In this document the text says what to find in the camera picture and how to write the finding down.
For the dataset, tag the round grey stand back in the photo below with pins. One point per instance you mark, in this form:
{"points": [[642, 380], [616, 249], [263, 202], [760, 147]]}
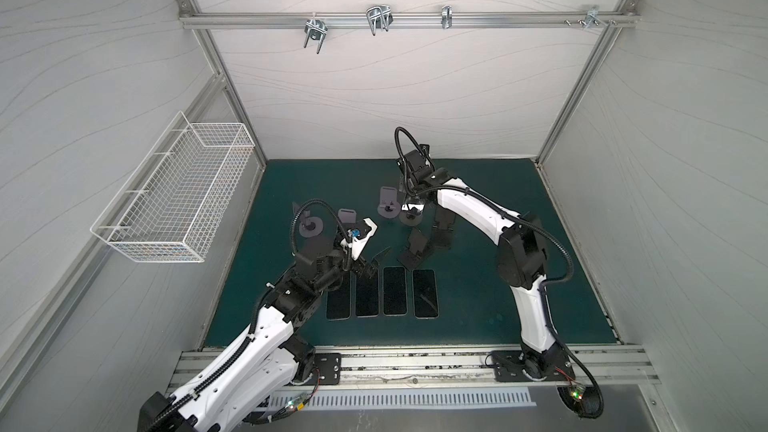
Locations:
{"points": [[411, 215]]}

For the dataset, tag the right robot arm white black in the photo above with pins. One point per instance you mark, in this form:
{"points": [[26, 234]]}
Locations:
{"points": [[521, 256]]}

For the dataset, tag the teal phone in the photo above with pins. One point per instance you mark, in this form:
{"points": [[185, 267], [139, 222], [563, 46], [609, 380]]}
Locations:
{"points": [[426, 304]]}

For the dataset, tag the metal u-bolt clamp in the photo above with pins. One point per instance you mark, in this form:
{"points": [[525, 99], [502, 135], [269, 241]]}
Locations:
{"points": [[316, 31], [379, 17]]}

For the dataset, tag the white slotted cable duct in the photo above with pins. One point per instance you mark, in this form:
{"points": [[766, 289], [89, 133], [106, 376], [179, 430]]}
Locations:
{"points": [[421, 399]]}

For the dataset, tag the white wire basket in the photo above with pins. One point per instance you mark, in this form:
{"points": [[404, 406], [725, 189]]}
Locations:
{"points": [[170, 207]]}

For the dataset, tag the aluminium top cross bar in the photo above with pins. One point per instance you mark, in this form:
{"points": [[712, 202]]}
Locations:
{"points": [[401, 20]]}

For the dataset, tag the small metal bracket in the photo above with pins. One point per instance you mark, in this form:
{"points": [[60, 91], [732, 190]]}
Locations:
{"points": [[446, 17]]}

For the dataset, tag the metal u-bolt clamp left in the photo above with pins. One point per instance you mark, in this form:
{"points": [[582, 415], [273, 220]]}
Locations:
{"points": [[316, 31]]}

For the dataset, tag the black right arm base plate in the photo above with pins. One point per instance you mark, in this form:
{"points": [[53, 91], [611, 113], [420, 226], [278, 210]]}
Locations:
{"points": [[510, 366]]}

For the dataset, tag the black folding phone stand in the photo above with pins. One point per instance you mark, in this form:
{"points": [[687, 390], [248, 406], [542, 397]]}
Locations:
{"points": [[417, 250]]}

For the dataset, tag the purple phone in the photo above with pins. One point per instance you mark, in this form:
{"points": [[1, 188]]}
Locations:
{"points": [[367, 296]]}

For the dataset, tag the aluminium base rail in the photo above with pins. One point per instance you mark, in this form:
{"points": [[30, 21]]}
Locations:
{"points": [[454, 366]]}

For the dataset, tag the metal u-bolt clamp middle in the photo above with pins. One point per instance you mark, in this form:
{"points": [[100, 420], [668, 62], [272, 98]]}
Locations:
{"points": [[379, 17]]}

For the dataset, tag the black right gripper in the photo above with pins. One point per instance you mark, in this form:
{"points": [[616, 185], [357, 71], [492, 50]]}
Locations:
{"points": [[417, 193]]}

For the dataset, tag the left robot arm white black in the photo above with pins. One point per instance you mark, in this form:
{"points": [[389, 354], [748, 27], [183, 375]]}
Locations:
{"points": [[268, 354]]}

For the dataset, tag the silver phone black screen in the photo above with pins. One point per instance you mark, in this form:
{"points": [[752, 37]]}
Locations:
{"points": [[338, 305]]}

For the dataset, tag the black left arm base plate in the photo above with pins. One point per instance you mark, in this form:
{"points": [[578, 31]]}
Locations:
{"points": [[320, 369]]}

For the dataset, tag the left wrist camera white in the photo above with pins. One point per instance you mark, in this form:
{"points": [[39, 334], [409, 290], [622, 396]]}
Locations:
{"points": [[356, 235]]}

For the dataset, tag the metal bolt bracket right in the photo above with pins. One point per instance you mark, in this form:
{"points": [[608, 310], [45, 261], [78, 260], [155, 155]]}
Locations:
{"points": [[591, 19]]}

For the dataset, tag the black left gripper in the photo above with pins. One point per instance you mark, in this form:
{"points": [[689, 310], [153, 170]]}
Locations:
{"points": [[360, 268]]}

